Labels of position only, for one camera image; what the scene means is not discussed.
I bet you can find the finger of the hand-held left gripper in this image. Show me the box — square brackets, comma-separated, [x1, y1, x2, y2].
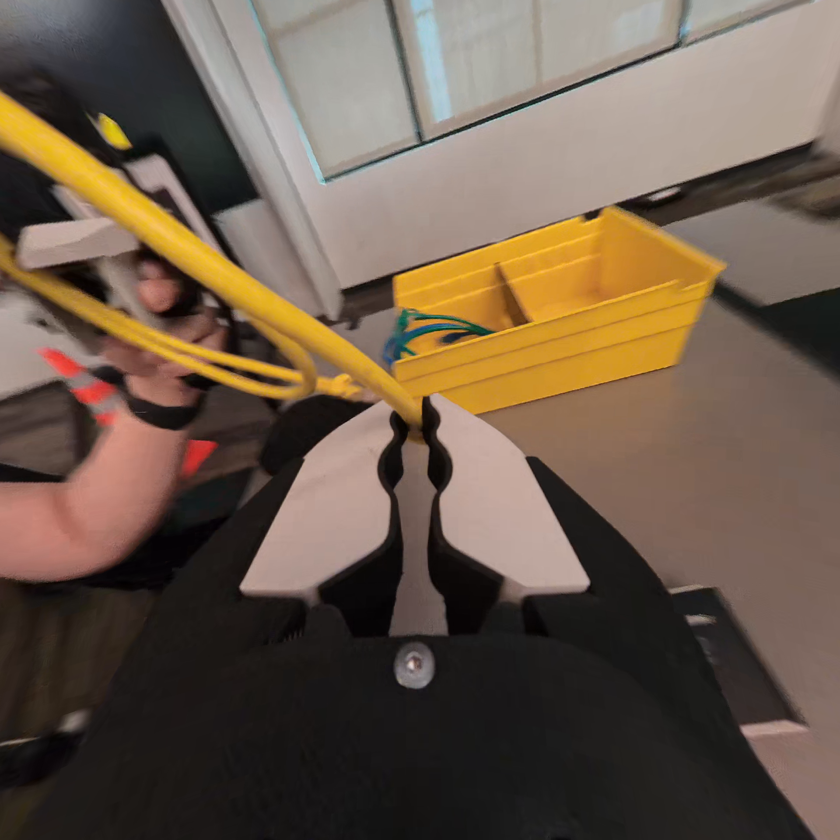
[14, 218, 142, 271]
[51, 185, 106, 221]

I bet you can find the person's left forearm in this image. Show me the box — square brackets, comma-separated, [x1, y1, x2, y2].
[0, 394, 198, 583]

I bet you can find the green ethernet cable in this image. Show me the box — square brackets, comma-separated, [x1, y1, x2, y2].
[387, 308, 496, 362]

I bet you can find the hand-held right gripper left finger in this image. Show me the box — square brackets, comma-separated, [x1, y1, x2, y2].
[239, 400, 405, 637]

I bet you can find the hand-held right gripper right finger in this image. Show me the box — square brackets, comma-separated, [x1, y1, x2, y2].
[423, 394, 592, 637]

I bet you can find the yellow plastic bin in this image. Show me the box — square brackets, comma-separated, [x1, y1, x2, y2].
[392, 205, 727, 416]

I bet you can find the blue ethernet cable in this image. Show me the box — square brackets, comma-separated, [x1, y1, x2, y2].
[384, 322, 487, 365]

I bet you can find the person's left hand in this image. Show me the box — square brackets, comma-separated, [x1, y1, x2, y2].
[98, 259, 229, 411]

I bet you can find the black wristband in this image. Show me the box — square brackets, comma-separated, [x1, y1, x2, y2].
[88, 366, 201, 432]

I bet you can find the white framed glass door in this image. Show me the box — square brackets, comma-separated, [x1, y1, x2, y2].
[161, 0, 840, 319]

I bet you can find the yellow ethernet cable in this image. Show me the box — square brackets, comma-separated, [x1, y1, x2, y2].
[0, 88, 427, 441]

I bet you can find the person's torso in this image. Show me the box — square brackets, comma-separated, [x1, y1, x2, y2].
[0, 289, 221, 487]

